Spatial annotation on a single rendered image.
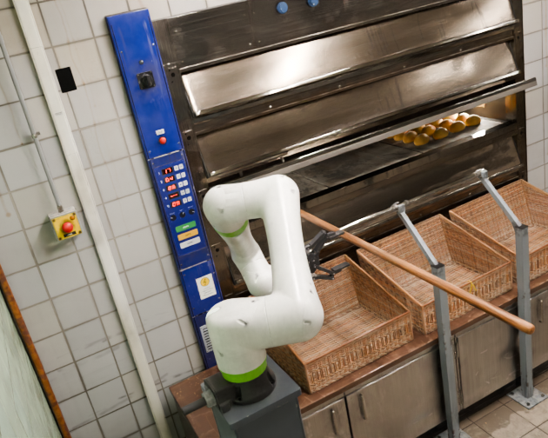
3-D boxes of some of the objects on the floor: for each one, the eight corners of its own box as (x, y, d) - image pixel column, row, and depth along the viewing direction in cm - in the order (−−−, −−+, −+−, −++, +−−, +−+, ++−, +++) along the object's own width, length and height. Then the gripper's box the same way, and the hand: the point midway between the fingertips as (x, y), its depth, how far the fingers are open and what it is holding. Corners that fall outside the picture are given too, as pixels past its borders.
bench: (196, 478, 293) (166, 383, 271) (545, 293, 379) (544, 209, 358) (243, 564, 245) (210, 458, 223) (631, 329, 332) (635, 236, 310)
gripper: (285, 235, 215) (335, 215, 223) (297, 294, 224) (344, 273, 232) (296, 241, 209) (346, 220, 217) (307, 301, 218) (355, 279, 226)
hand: (343, 248), depth 224 cm, fingers open, 13 cm apart
